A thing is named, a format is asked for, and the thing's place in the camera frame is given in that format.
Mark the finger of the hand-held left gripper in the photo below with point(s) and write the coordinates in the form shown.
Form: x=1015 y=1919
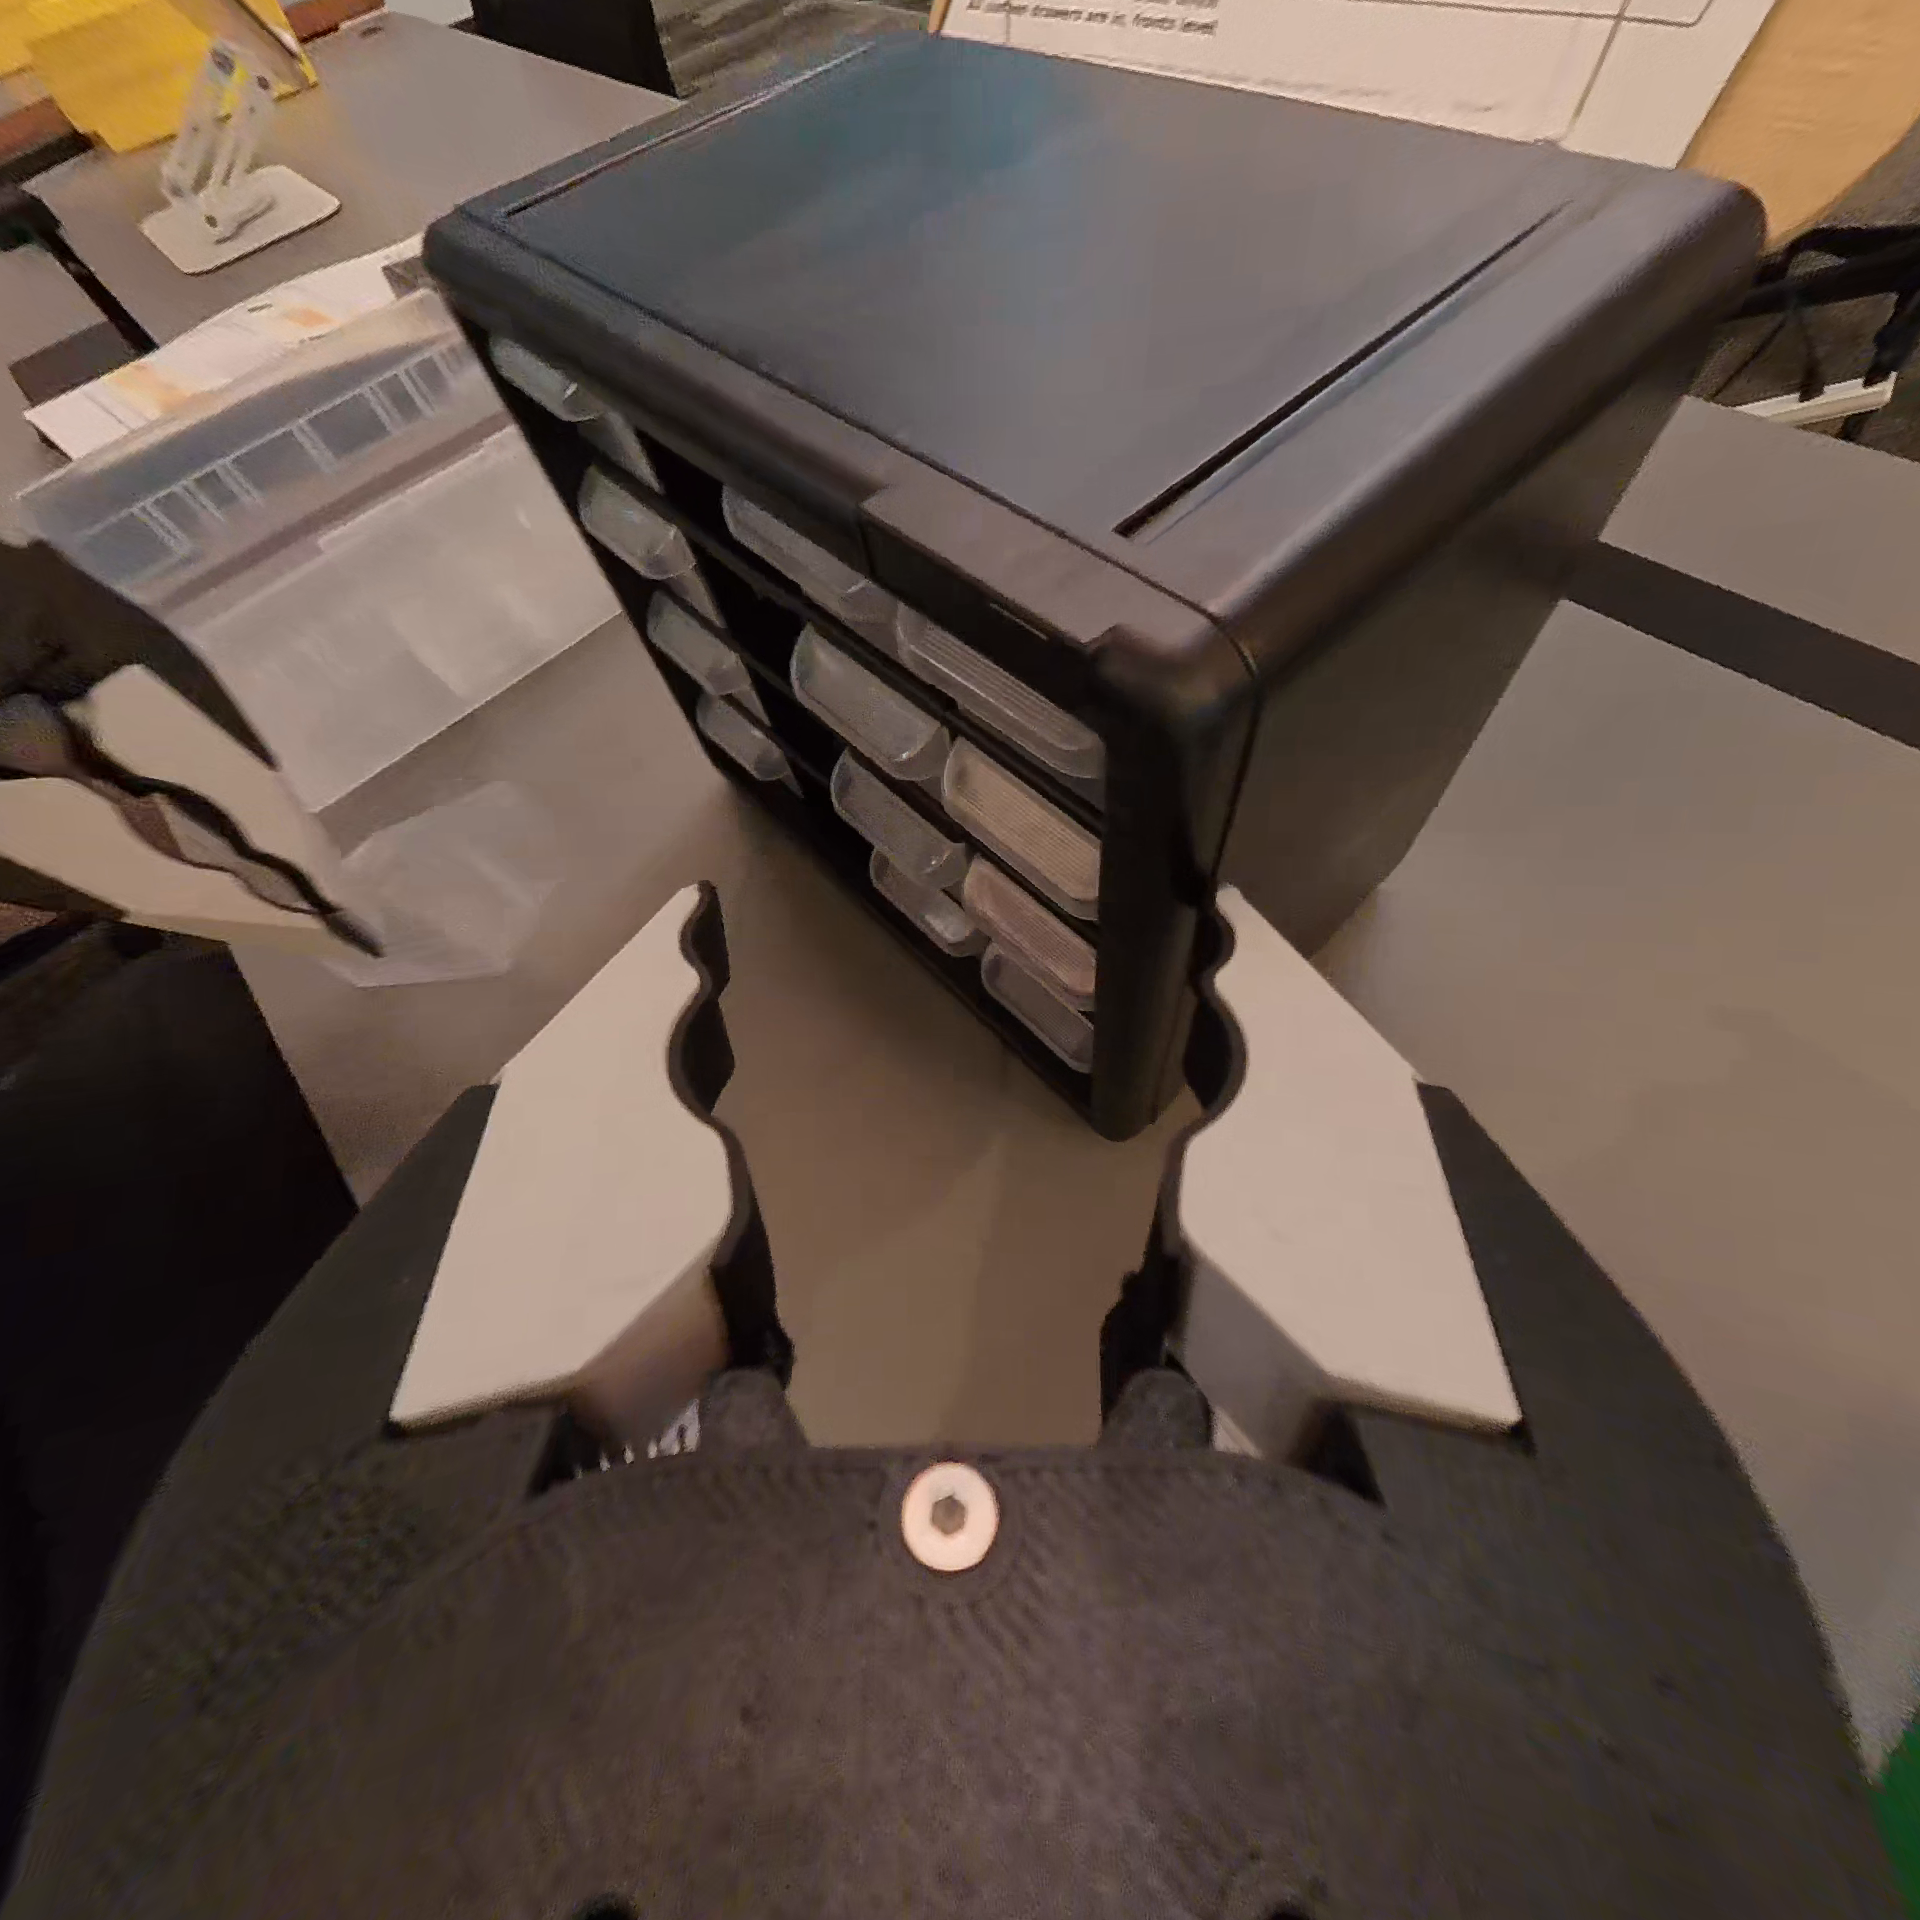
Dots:
x=224 y=779
x=89 y=863

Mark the instruction sheet on stand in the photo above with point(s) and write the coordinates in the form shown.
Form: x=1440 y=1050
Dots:
x=1815 y=89

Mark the white phone stand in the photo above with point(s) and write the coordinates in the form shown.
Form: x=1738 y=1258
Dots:
x=241 y=224

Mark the black drawer cabinet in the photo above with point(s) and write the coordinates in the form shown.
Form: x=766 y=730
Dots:
x=1049 y=301

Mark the yellow envelope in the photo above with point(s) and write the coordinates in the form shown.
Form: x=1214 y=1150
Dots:
x=120 y=75

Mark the translucent plastic bin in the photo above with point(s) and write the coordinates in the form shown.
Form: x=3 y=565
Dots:
x=376 y=570

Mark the black office chair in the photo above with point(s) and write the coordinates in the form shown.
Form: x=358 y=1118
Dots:
x=585 y=38

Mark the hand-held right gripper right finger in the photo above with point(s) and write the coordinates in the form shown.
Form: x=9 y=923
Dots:
x=1336 y=1231

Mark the folded paper leaflet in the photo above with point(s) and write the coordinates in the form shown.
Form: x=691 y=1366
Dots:
x=211 y=352

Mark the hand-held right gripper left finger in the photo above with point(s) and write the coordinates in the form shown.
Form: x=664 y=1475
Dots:
x=600 y=1201

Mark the set of clear cabinet drawers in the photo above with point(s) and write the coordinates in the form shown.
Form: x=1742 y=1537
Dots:
x=886 y=705

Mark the person's black clothing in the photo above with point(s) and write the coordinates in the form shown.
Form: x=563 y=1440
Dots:
x=135 y=1201

